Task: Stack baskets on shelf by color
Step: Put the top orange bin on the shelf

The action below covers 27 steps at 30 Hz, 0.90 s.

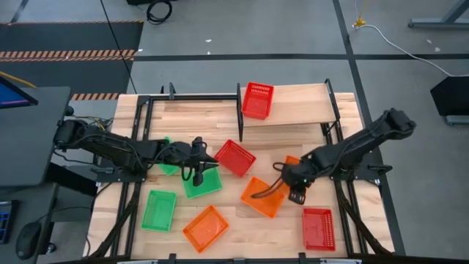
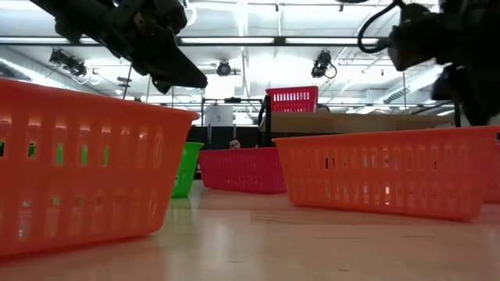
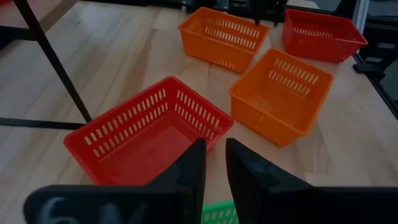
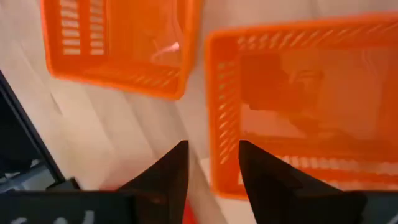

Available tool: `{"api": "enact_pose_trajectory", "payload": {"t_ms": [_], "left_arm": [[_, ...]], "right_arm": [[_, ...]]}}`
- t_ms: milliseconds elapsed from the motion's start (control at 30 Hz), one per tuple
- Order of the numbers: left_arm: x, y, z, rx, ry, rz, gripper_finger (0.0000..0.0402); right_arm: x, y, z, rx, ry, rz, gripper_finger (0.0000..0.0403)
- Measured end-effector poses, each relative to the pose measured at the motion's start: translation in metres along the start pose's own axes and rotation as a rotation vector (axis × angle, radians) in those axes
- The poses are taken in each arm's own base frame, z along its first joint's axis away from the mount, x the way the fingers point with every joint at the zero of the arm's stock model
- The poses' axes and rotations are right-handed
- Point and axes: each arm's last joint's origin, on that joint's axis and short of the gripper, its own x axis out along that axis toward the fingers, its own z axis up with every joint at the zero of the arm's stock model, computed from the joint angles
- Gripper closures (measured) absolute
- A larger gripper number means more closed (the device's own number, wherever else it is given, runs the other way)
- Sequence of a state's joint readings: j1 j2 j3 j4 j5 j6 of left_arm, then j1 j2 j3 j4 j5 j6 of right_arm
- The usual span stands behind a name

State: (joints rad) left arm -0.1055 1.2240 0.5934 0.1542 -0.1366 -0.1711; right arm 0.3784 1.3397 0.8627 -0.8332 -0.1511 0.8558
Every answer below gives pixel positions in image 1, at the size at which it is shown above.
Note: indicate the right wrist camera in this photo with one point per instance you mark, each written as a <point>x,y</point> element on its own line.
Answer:
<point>297,197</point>

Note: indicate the dark grey desk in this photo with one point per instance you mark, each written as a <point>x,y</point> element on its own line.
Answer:
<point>29,146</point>

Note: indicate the orange plastic basket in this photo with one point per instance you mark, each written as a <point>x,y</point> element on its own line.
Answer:
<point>264,205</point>
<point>205,229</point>
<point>293,160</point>

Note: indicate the green plastic basket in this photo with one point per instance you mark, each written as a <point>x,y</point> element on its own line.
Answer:
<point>168,169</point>
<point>158,210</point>
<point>209,183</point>

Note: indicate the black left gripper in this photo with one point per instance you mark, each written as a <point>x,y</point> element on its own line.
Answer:
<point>183,153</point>

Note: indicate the computer monitor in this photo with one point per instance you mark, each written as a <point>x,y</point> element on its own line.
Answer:
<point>12,97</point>

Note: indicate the black aluminium table frame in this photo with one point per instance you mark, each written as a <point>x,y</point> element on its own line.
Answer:
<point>194,97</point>

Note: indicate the black computer mouse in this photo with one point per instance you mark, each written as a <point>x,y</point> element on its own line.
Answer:
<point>28,240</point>

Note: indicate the grey metal table leg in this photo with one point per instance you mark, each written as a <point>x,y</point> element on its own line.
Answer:
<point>432,24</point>

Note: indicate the black box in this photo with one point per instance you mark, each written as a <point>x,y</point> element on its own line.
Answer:
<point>452,97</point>

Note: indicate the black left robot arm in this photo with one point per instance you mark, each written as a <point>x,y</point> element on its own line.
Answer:
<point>110,146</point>

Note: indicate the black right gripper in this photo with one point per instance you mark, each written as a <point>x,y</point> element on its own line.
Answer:
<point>297,175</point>

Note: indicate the black hazard-striped floor mat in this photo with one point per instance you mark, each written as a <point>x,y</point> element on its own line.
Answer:
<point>73,36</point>

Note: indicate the black lower desk surface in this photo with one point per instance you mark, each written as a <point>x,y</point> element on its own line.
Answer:
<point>33,205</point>

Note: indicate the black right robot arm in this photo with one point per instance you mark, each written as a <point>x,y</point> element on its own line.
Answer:
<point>359,141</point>

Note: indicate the red plastic basket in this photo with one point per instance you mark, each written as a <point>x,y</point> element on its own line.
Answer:
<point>256,104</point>
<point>234,157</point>
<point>318,229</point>

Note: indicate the black keyboard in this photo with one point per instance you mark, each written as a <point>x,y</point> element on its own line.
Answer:
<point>5,223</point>

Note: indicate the grey metal stand foot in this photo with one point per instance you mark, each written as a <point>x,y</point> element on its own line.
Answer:
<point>458,120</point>

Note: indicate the wooden shelf with black frame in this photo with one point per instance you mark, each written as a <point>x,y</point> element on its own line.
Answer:
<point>304,102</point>

